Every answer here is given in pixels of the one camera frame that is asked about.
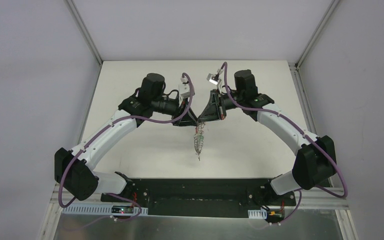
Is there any metal disc keyring with rings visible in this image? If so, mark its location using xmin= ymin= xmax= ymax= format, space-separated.
xmin=193 ymin=122 xmax=206 ymax=161

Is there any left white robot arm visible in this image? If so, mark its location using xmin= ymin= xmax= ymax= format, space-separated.
xmin=54 ymin=72 xmax=195 ymax=208

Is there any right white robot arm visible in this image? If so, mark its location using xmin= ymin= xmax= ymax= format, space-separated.
xmin=198 ymin=69 xmax=338 ymax=205

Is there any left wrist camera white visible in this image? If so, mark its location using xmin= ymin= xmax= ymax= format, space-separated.
xmin=178 ymin=76 xmax=195 ymax=102

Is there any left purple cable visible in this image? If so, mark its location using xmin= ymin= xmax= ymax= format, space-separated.
xmin=57 ymin=72 xmax=196 ymax=223

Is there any purple cable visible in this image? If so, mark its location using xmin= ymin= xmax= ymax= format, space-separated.
xmin=57 ymin=72 xmax=196 ymax=223
xmin=221 ymin=61 xmax=349 ymax=226

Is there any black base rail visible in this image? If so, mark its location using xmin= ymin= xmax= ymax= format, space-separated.
xmin=120 ymin=178 xmax=298 ymax=218

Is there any right white cable duct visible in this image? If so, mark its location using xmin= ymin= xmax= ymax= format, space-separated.
xmin=247 ymin=208 xmax=268 ymax=220

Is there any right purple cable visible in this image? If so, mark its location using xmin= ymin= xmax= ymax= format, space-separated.
xmin=221 ymin=61 xmax=349 ymax=226

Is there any aluminium frame rail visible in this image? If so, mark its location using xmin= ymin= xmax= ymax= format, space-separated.
xmin=49 ymin=181 xmax=349 ymax=211

